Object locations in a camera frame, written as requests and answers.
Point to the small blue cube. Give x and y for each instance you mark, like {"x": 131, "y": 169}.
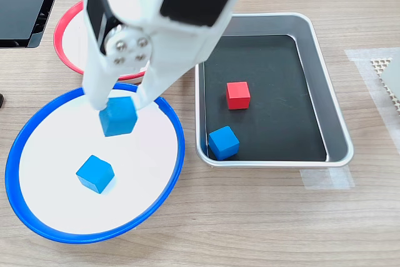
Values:
{"x": 223, "y": 143}
{"x": 118, "y": 120}
{"x": 93, "y": 174}

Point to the small red cube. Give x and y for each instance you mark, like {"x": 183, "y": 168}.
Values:
{"x": 238, "y": 95}

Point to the black tray mat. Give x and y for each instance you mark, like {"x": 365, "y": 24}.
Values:
{"x": 281, "y": 123}

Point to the steel tray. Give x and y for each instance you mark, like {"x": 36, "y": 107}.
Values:
{"x": 334, "y": 129}

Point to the red-rimmed white plate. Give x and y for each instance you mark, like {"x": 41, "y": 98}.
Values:
{"x": 70, "y": 42}

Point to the blue-rimmed white plate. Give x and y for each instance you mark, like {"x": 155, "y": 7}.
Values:
{"x": 140, "y": 170}

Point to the small black object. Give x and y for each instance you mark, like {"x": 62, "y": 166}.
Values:
{"x": 1, "y": 100}

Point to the black plastic case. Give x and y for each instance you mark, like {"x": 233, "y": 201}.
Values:
{"x": 18, "y": 13}

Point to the clear plastic sheet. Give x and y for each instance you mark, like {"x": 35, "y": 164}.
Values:
{"x": 364, "y": 60}

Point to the clear tape strip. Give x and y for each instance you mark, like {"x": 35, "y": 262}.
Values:
{"x": 328, "y": 179}

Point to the pale perforated base plate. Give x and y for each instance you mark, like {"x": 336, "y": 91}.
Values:
{"x": 379, "y": 63}

